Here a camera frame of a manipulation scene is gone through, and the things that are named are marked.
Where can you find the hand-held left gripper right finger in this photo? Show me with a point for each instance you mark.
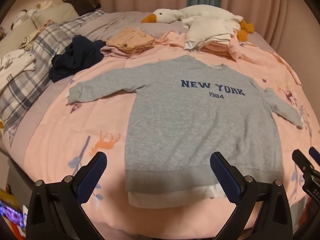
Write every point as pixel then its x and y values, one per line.
pixel 225 177

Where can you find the small white plush toy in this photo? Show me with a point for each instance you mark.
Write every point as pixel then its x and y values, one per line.
pixel 42 5

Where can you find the white folded clothes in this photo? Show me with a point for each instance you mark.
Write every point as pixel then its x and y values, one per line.
pixel 207 30

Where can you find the colourful books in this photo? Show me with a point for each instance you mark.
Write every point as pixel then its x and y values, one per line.
pixel 10 212

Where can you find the beige pillow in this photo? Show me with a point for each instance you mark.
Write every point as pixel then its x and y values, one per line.
pixel 57 12
pixel 15 33

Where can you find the peach folded clothes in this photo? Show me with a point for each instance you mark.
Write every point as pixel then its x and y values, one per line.
pixel 127 38

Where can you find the white goose plush toy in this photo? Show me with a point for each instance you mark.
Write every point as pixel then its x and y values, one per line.
pixel 165 15

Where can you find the dark brown cushion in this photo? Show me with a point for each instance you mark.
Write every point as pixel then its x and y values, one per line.
pixel 82 7

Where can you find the dark navy clothes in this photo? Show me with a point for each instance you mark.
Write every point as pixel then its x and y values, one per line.
pixel 75 57

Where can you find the white striped garment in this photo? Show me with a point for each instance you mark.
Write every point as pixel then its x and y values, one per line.
pixel 12 65

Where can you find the pale pink garment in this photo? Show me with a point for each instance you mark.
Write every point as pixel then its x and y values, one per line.
pixel 112 52

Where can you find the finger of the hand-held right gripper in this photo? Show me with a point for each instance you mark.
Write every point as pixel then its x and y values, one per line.
pixel 300 158
pixel 314 153

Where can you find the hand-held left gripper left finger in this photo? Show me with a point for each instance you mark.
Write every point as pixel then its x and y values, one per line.
pixel 92 175

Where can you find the pink folded clothes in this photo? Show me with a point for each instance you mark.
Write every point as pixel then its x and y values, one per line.
pixel 220 50

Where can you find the grey plaid pillow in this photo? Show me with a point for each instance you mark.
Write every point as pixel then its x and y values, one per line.
pixel 50 37

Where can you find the grey sweatshirt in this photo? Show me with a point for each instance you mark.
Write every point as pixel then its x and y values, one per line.
pixel 187 130

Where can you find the pink printed blanket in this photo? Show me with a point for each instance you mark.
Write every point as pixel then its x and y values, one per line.
pixel 100 110

